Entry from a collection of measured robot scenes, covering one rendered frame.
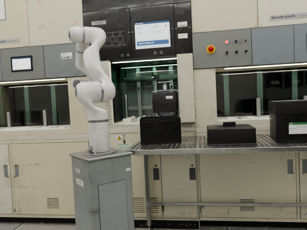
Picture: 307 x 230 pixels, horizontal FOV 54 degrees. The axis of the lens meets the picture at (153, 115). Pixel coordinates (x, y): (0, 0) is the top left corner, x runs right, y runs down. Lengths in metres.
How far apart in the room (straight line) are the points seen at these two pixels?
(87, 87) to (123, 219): 0.78
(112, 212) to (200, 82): 1.20
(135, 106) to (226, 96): 1.05
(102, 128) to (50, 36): 1.23
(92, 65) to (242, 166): 1.38
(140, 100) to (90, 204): 1.80
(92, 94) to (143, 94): 1.66
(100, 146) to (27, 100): 1.71
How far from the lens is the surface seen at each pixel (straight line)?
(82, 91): 1.72
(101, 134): 1.75
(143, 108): 3.33
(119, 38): 2.51
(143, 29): 2.48
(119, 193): 1.77
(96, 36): 1.94
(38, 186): 2.86
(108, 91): 1.75
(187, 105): 2.33
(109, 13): 2.58
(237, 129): 1.88
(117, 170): 1.74
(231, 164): 2.44
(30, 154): 2.84
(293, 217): 2.64
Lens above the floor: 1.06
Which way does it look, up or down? 3 degrees down
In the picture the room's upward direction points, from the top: 3 degrees counter-clockwise
